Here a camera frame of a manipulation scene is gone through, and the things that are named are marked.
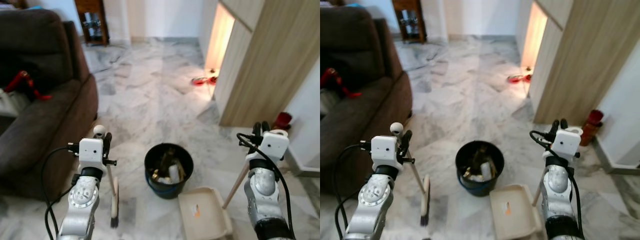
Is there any beige broom with dark bristles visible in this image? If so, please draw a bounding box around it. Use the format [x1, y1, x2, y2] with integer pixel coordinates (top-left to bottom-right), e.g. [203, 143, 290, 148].
[390, 122, 432, 227]
[93, 125, 121, 229]

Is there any beige long-handled dustpan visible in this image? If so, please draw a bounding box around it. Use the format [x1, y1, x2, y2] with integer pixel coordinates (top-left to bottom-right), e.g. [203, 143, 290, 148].
[178, 128, 290, 240]
[489, 126, 585, 240]

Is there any red bottle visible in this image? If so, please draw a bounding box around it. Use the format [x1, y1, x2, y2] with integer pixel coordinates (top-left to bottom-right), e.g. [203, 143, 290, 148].
[272, 112, 293, 132]
[580, 109, 605, 147]

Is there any dark brown fabric sofa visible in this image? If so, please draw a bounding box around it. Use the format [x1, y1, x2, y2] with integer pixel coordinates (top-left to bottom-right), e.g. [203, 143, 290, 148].
[320, 6, 414, 197]
[0, 8, 99, 201]

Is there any large light wood cabinet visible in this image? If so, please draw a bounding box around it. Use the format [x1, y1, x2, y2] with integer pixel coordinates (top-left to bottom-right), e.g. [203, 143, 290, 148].
[515, 0, 640, 126]
[199, 0, 321, 127]

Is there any white crumpled cloth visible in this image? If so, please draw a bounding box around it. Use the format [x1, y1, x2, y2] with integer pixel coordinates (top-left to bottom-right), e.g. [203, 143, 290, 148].
[0, 90, 29, 119]
[320, 90, 342, 116]

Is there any black round waste bin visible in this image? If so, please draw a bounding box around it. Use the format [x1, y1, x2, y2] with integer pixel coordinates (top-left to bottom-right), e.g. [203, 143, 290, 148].
[144, 143, 195, 200]
[455, 140, 506, 197]

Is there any red angular tool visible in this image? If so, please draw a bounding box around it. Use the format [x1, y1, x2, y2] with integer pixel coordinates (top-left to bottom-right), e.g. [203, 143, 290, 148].
[4, 70, 52, 102]
[321, 68, 363, 99]

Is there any small dark wooden cabinet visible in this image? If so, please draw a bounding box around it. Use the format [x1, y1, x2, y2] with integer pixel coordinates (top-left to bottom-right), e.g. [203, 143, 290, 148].
[391, 0, 428, 44]
[74, 0, 110, 47]

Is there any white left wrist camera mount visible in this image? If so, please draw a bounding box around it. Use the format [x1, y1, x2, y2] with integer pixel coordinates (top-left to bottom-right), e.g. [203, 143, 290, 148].
[370, 135, 399, 171]
[78, 138, 106, 173]

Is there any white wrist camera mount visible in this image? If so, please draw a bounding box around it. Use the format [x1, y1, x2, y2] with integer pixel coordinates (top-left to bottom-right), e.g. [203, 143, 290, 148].
[78, 138, 106, 173]
[370, 135, 399, 171]
[549, 128, 582, 161]
[259, 131, 291, 165]

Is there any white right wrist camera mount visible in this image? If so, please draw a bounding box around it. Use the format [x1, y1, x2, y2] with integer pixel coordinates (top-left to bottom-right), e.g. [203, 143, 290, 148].
[259, 131, 291, 165]
[549, 128, 582, 161]

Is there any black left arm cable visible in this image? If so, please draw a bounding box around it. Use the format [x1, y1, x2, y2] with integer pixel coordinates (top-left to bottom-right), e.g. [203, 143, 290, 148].
[41, 142, 82, 240]
[332, 140, 374, 240]

